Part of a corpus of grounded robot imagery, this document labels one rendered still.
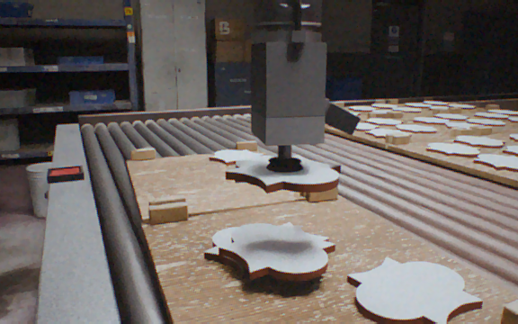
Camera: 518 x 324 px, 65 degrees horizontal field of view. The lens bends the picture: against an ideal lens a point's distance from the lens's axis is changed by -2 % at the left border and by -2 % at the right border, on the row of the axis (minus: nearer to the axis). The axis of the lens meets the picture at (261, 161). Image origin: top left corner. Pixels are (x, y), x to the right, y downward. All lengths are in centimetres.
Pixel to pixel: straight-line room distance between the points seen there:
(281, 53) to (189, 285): 27
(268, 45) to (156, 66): 498
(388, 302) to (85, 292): 34
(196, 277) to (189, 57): 502
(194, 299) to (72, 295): 15
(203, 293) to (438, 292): 25
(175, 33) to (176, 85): 63
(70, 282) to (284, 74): 36
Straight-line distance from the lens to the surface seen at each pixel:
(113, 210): 78
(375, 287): 47
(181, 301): 46
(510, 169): 107
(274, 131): 43
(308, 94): 43
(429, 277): 51
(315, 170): 47
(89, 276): 58
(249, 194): 77
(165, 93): 541
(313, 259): 47
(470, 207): 85
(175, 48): 542
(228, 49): 572
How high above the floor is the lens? 118
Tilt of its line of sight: 14 degrees down
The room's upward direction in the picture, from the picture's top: straight up
